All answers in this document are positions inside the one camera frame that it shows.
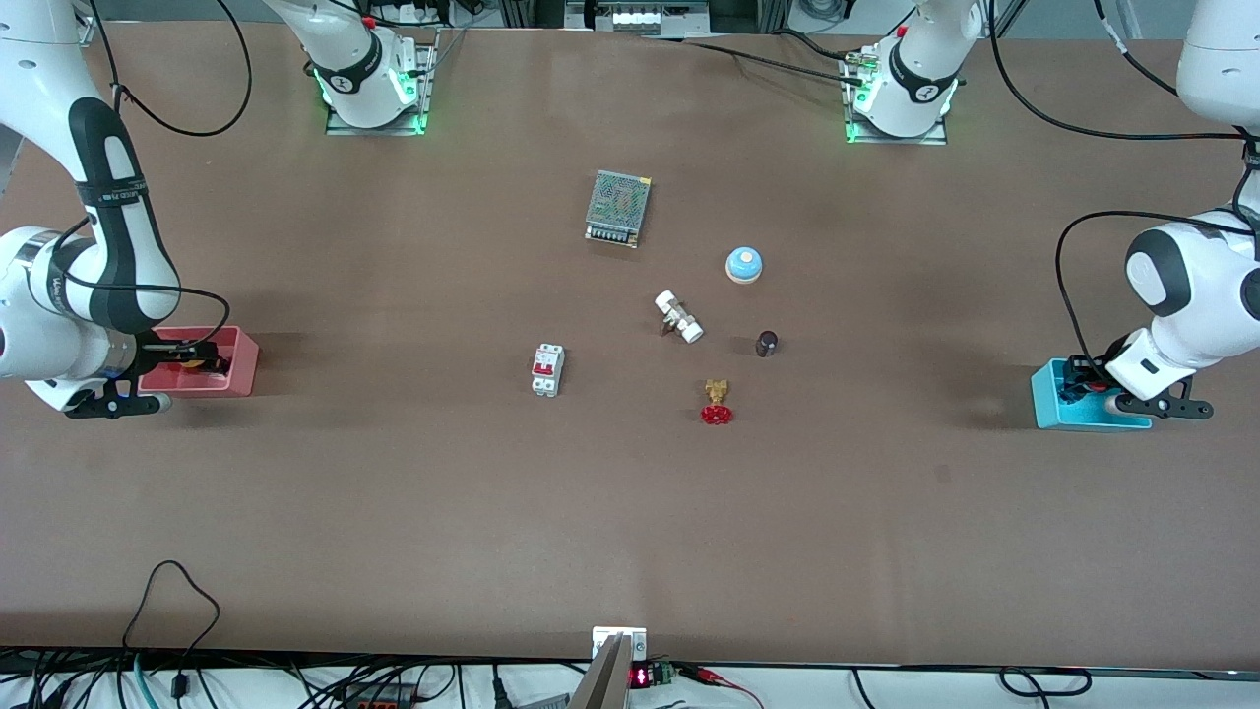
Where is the pink plastic bin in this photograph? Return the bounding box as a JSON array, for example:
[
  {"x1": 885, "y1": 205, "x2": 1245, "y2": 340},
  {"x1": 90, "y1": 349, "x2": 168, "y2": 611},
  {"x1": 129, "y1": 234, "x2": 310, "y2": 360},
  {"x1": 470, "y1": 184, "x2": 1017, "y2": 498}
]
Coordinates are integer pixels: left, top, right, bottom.
[{"x1": 136, "y1": 326, "x2": 260, "y2": 398}]

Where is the cyan plastic bin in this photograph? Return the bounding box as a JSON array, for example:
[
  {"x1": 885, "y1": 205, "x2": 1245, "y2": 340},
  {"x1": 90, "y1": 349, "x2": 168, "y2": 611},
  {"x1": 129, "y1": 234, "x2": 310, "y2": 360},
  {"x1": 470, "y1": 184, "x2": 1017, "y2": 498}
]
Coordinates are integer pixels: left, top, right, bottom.
[{"x1": 1031, "y1": 358, "x2": 1153, "y2": 431}]

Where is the white red circuit breaker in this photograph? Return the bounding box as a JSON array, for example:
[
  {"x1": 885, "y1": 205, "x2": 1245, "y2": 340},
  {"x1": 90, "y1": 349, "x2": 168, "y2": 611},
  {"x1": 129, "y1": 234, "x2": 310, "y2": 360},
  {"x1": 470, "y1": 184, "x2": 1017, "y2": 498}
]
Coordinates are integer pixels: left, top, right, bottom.
[{"x1": 532, "y1": 343, "x2": 566, "y2": 398}]

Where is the white pipe fitting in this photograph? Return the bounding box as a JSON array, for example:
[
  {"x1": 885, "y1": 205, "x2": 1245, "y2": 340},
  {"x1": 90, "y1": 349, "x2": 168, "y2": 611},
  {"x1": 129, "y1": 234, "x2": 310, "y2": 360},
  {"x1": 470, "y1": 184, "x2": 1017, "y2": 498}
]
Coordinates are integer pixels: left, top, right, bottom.
[{"x1": 654, "y1": 290, "x2": 706, "y2": 345}]

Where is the black power strip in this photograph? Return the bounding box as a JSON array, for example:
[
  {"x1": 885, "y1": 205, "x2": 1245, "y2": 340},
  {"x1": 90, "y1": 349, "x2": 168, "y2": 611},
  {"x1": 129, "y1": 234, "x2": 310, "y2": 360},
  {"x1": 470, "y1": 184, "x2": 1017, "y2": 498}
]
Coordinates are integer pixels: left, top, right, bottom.
[{"x1": 366, "y1": 0, "x2": 489, "y2": 29}]

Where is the metal mesh power supply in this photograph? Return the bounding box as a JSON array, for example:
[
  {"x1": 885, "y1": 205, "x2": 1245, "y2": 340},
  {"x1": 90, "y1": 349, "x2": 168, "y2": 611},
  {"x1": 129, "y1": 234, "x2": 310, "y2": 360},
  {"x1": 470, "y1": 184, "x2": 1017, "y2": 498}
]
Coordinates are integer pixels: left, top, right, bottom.
[{"x1": 585, "y1": 169, "x2": 653, "y2": 249}]

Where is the red clip lead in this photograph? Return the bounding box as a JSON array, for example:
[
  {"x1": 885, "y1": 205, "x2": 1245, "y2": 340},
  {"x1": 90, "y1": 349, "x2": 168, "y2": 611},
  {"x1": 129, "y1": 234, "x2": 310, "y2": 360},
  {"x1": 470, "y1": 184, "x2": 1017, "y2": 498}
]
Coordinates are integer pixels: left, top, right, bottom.
[{"x1": 679, "y1": 664, "x2": 765, "y2": 709}]

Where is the silver control box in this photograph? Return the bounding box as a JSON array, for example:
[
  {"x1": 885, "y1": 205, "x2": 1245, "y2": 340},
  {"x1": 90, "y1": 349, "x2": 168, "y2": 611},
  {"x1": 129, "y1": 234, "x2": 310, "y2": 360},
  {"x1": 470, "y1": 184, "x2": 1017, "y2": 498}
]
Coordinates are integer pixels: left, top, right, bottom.
[{"x1": 565, "y1": 0, "x2": 712, "y2": 38}]

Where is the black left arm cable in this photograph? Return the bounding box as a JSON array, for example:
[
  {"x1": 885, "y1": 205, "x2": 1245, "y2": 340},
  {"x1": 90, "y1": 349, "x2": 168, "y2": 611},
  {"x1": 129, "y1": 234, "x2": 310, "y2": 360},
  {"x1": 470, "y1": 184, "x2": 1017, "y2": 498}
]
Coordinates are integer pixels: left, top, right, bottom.
[{"x1": 988, "y1": 0, "x2": 1260, "y2": 367}]

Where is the thin black looped cable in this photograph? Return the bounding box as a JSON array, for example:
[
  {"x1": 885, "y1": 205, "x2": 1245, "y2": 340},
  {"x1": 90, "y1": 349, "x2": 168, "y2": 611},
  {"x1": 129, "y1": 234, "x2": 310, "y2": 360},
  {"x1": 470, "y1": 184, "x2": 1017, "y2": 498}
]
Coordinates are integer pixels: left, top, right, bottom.
[{"x1": 123, "y1": 560, "x2": 221, "y2": 702}]

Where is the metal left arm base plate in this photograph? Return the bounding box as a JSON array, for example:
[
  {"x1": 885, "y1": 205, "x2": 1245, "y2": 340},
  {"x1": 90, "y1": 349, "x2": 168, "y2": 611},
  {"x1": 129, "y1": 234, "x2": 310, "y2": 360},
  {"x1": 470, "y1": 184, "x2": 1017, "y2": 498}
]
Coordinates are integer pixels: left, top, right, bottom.
[{"x1": 844, "y1": 51, "x2": 949, "y2": 147}]

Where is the black coiled floor cable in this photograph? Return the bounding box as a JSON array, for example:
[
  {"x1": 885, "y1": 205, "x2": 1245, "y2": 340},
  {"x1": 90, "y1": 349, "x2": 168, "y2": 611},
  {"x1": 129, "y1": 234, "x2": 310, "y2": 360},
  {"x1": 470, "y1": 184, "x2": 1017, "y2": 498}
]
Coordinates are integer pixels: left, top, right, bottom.
[{"x1": 998, "y1": 667, "x2": 1095, "y2": 699}]

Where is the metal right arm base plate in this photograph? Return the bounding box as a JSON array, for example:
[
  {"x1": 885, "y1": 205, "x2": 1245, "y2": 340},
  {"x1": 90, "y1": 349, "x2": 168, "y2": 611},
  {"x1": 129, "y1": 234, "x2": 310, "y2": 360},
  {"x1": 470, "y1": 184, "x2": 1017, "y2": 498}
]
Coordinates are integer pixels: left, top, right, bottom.
[{"x1": 325, "y1": 41, "x2": 437, "y2": 137}]

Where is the black cable on table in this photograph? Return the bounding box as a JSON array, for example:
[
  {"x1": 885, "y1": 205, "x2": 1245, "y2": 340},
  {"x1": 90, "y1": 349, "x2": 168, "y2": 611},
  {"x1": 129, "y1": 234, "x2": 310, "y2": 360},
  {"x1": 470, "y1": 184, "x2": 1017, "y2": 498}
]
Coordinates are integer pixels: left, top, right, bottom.
[{"x1": 645, "y1": 28, "x2": 875, "y2": 90}]

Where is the grey aluminium camera post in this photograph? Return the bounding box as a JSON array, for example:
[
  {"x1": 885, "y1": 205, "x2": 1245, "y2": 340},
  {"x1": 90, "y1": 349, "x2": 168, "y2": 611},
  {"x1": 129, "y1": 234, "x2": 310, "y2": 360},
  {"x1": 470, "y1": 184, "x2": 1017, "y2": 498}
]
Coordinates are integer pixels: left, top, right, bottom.
[{"x1": 569, "y1": 626, "x2": 649, "y2": 709}]

